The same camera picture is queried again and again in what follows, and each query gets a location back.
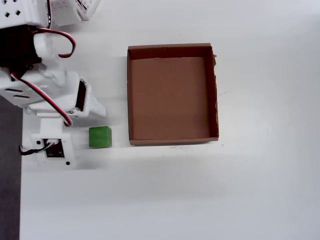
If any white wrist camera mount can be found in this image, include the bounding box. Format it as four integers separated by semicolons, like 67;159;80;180
30;118;76;168

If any green cube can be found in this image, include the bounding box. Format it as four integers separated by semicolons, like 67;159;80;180
88;126;113;149

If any red black white servo cable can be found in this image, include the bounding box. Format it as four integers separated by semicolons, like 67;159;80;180
11;71;74;127
45;0;53;29
34;27;76;59

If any black camera cable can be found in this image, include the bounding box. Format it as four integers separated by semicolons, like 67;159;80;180
19;144;48;156

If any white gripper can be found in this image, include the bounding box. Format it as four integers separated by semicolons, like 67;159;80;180
0;71;108;118

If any brown cardboard box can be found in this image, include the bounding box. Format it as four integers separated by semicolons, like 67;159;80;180
126;42;220;147

